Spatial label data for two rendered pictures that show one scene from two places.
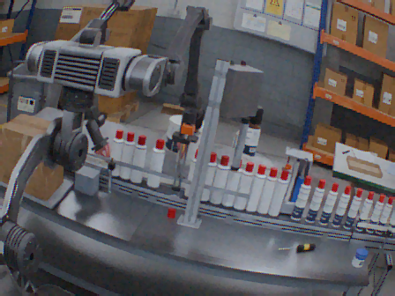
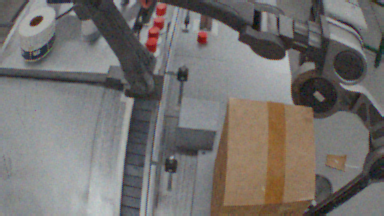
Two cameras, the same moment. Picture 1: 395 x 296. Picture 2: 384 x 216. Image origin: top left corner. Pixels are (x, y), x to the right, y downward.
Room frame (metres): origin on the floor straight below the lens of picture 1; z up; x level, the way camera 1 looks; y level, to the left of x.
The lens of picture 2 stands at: (2.19, 1.32, 2.00)
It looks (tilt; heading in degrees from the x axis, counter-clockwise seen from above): 50 degrees down; 262
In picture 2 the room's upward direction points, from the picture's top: 7 degrees clockwise
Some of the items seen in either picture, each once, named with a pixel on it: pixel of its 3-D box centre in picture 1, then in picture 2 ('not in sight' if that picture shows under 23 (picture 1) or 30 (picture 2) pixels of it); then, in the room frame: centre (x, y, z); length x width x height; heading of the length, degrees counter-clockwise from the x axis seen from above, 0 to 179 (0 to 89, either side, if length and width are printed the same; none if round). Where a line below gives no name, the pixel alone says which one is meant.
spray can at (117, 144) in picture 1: (116, 152); (149, 66); (2.19, 0.33, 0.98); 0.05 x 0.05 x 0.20
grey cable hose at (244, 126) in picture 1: (240, 144); not in sight; (2.03, -0.15, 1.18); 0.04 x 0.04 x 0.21
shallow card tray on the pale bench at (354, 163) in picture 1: (364, 166); not in sight; (3.32, -1.25, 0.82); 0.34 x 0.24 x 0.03; 83
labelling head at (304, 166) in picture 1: (292, 181); not in sight; (2.19, -0.43, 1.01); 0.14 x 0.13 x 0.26; 83
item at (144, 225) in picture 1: (167, 185); (105, 54); (2.36, 0.10, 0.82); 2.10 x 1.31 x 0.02; 83
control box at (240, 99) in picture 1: (236, 89); not in sight; (2.06, -0.10, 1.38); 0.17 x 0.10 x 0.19; 138
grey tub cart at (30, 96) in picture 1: (33, 98); not in sight; (4.43, 1.70, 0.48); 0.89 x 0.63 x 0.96; 6
